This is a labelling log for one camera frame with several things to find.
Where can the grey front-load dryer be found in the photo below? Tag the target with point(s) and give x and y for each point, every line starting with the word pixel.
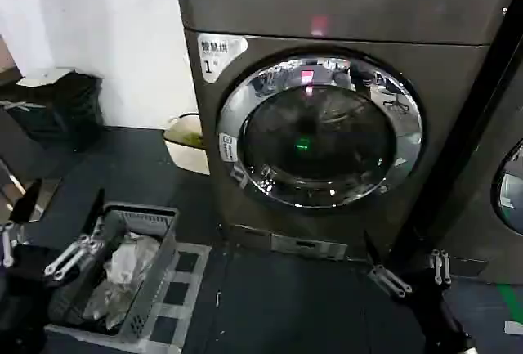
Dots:
pixel 351 6

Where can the white plastic basin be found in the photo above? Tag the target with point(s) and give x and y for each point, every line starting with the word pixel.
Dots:
pixel 184 149

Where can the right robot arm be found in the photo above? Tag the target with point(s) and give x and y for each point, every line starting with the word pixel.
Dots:
pixel 470 346

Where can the round chrome glass dryer door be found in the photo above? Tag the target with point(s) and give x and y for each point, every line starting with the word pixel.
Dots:
pixel 318 133

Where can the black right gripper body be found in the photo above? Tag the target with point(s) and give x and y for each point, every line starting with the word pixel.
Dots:
pixel 431 305

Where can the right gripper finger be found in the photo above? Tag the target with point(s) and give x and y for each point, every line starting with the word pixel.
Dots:
pixel 388 278
pixel 440 268

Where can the flat cardboard piece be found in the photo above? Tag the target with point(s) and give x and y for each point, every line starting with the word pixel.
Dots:
pixel 45 77

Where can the silver label sticker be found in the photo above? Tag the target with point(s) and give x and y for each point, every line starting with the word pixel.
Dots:
pixel 220 55

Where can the pale crumpled clothes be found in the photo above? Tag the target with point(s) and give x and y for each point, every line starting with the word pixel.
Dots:
pixel 126 260

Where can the stack of black crates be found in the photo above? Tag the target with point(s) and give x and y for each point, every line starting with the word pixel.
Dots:
pixel 65 113

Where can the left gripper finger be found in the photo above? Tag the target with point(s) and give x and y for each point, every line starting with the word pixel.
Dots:
pixel 26 204
pixel 92 217

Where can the dark glossy cabinet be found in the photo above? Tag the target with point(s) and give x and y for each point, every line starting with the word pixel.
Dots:
pixel 20 153

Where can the grey plastic laundry basket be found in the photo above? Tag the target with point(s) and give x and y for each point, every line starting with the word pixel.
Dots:
pixel 157 260

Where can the round glass door, dark trim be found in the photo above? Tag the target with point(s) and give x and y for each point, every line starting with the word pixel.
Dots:
pixel 512 190

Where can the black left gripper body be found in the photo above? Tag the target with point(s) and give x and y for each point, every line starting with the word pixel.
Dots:
pixel 37 266

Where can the grey dryer with dark trim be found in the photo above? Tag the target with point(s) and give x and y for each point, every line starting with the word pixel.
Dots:
pixel 470 207

